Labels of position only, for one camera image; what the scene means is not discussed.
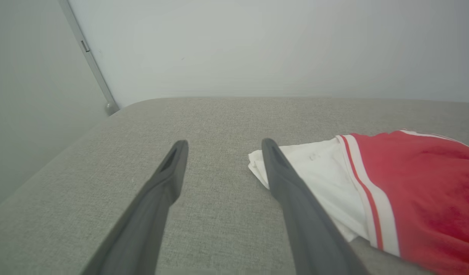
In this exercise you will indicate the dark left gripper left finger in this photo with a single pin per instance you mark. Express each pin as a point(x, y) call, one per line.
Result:
point(146, 217)

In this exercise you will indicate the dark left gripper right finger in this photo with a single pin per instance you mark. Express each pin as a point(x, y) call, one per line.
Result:
point(307, 221)

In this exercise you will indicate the red and white shirt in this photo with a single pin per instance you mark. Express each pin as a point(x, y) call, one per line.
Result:
point(429, 191)

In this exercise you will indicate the grey metal wall rail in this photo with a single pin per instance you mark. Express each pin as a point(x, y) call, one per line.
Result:
point(90, 61)

